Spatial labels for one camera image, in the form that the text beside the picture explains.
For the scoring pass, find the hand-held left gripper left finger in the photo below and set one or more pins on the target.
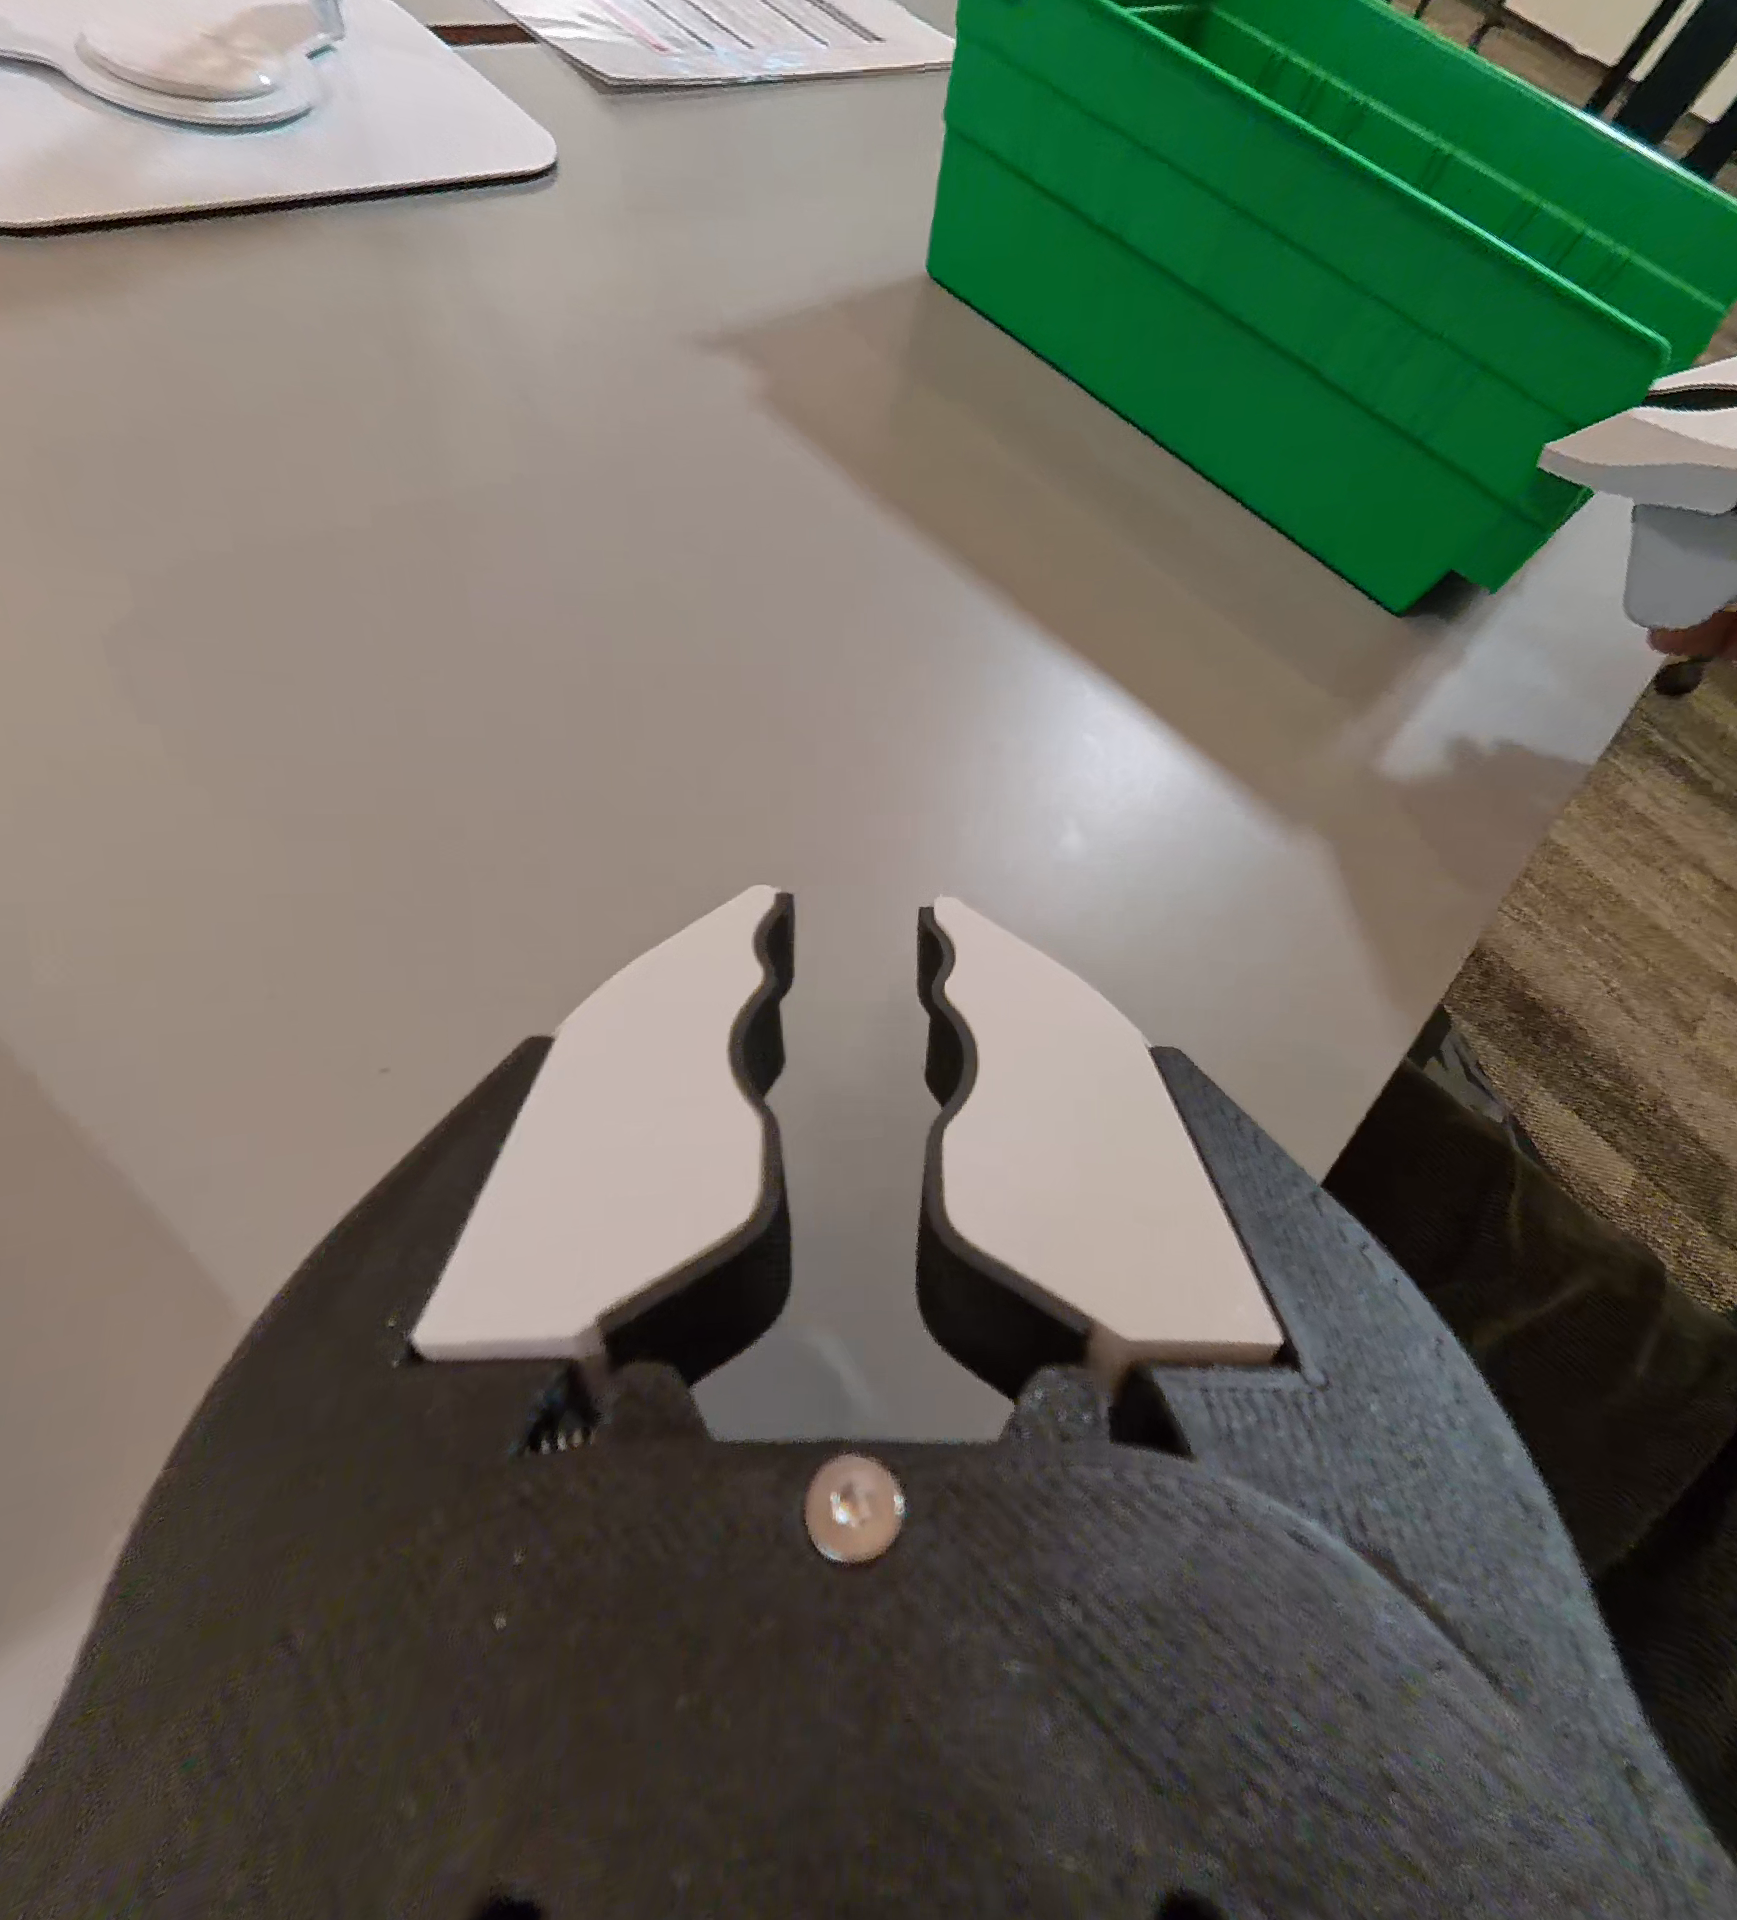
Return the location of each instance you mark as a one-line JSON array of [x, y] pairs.
[[614, 1170]]

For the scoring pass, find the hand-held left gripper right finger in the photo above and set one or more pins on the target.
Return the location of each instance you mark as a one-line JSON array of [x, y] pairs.
[[1094, 1184]]

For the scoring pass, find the green plastic bin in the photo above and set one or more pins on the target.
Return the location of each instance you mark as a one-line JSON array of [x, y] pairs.
[[1258, 301]]

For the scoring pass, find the printed paper sheet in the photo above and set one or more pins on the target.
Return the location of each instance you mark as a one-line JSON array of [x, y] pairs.
[[749, 39]]

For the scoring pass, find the white board with black edge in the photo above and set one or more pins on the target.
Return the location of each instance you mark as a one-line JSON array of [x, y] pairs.
[[404, 151]]

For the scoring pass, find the clear plastic stand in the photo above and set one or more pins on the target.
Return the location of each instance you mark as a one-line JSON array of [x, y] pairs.
[[208, 74]]

